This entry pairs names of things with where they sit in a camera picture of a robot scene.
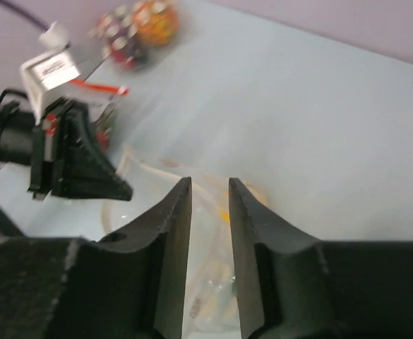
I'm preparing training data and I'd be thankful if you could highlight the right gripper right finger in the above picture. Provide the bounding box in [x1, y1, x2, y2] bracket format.
[229, 178, 413, 338]

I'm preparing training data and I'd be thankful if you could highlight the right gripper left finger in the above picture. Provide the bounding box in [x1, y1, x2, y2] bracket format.
[0, 177, 192, 338]

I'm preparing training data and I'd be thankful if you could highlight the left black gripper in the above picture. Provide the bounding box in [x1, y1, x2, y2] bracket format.
[0, 99, 133, 201]

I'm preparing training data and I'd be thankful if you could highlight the polka dot zip bag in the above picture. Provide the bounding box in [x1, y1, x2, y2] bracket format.
[91, 1, 179, 70]
[102, 144, 270, 335]

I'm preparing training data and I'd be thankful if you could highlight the yellow fake lemon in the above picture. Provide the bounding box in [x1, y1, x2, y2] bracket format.
[218, 186, 268, 223]

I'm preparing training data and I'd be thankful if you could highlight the orange zipper clear bag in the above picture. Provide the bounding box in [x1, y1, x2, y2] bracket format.
[68, 79, 129, 152]

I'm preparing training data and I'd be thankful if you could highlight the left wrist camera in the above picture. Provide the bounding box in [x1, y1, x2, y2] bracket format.
[18, 20, 104, 124]

